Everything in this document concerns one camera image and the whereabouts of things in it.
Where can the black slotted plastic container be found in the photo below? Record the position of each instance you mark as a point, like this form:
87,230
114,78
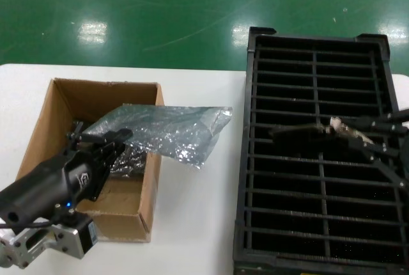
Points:
316,80

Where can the left wrist camera silver mount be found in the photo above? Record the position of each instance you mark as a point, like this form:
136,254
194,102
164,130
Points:
64,240

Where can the clear antistatic plastic bag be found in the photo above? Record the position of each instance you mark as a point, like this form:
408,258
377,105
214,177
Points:
175,128

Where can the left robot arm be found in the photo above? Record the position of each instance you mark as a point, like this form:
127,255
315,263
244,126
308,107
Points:
4,249

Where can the brown cardboard box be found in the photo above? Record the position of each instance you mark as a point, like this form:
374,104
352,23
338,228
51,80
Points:
96,96

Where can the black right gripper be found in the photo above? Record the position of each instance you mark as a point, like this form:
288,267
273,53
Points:
405,147

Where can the black graphics card silver bracket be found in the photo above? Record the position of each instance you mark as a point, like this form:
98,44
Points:
303,131

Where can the antistatic bags inside box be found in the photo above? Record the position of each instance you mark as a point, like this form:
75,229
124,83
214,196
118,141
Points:
131,163

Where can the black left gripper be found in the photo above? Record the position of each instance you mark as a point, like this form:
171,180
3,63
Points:
48,185

